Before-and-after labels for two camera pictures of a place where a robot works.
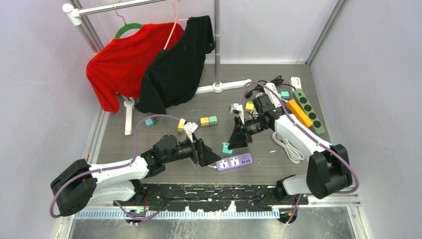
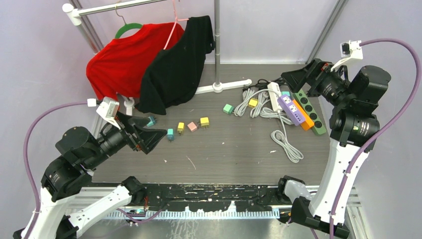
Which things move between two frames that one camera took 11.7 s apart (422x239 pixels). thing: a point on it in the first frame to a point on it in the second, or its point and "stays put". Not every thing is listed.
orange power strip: (298, 111) stays put
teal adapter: (225, 151) to (170, 134)
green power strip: (299, 96) stays put
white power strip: (273, 96) stays put
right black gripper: (237, 139) to (315, 73)
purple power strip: (234, 161) to (290, 110)
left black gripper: (201, 154) to (148, 138)
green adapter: (213, 121) to (228, 109)
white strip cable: (293, 155) stays put
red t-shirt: (119, 66) stays put
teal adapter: (150, 122) stays put
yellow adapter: (204, 122) stays put
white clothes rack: (71, 11) stays put
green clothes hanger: (126, 26) stays put
